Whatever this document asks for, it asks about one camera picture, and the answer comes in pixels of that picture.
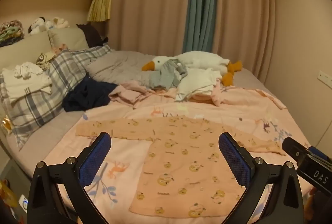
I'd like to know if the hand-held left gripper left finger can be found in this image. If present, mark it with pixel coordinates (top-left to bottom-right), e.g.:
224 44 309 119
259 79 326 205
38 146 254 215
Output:
27 132 112 224

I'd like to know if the white goose plush toy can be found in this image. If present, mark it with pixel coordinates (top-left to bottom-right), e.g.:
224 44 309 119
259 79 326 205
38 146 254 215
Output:
141 51 243 87

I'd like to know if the folded pink garment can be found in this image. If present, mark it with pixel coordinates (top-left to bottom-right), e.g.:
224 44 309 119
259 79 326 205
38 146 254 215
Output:
191 81 227 107

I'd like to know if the green patterned cloth pile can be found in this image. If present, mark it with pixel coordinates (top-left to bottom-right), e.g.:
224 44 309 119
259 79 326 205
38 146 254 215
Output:
0 21 26 47

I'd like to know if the pink animal print blanket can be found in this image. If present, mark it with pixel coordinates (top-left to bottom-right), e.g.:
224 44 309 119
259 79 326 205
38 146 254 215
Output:
45 84 319 224

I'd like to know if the grey quilt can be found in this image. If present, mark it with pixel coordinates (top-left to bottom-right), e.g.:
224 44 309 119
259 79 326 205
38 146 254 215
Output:
85 50 159 85

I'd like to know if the navy garment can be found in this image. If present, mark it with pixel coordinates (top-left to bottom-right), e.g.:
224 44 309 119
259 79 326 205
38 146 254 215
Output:
62 74 119 113

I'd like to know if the small plaid pillow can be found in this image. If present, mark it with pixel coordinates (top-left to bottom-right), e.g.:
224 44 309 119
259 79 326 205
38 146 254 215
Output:
71 43 116 69

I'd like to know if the crumpled white cloth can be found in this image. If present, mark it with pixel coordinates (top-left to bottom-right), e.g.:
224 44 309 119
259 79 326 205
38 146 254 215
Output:
14 62 44 78

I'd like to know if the folded white shirt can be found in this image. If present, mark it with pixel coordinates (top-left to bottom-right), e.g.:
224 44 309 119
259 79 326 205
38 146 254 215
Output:
2 68 53 105

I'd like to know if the white garment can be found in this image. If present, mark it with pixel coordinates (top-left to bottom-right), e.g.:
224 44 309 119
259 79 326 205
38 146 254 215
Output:
176 67 223 102

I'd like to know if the beige headboard cushion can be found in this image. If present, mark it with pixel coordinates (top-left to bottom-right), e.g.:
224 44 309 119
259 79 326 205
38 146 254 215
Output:
48 27 89 52
0 30 53 71

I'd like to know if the yellow pleated fabric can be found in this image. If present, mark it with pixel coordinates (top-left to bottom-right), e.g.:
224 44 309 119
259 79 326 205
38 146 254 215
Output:
87 0 112 22

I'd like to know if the beige plush toy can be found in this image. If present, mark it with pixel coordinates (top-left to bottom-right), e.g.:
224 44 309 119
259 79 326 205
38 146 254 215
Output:
45 17 71 31

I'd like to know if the blue curtain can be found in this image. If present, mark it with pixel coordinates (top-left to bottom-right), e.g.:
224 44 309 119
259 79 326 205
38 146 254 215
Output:
182 0 219 55

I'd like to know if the pink doll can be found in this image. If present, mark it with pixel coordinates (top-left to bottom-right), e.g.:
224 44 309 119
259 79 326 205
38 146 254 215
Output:
51 43 69 56

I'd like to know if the pink duck print shirt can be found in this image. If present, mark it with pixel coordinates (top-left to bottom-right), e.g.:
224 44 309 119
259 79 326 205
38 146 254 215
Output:
75 115 286 219

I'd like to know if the white device with blue light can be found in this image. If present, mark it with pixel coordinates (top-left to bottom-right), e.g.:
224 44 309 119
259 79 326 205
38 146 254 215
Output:
19 194 29 213

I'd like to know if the orange yellow toy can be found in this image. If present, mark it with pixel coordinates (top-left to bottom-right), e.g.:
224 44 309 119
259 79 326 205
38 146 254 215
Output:
0 179 16 210

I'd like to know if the black and white plush toy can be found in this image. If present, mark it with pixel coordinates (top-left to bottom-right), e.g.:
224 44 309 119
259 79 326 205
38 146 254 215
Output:
28 17 48 35

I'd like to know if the black pillow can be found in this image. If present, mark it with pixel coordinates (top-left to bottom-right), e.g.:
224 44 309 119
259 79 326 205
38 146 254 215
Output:
76 22 109 48

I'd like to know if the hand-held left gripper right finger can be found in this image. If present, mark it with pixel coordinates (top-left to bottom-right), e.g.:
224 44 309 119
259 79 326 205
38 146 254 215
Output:
218 132 304 224

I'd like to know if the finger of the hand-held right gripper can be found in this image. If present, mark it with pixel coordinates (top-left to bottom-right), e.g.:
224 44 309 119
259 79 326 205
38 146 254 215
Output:
282 137 312 165
309 145 332 164

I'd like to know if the crumpled pink garment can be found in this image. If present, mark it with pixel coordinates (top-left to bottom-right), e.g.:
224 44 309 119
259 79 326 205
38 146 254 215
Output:
108 82 162 108

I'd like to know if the grey garment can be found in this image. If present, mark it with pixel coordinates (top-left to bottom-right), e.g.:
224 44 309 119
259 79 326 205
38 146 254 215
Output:
149 58 189 91

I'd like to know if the owl print cushion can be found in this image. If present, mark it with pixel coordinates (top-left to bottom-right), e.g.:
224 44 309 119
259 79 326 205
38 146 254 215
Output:
36 51 57 69

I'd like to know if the white wall socket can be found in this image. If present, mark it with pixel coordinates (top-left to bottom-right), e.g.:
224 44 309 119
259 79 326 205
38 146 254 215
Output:
317 70 332 90

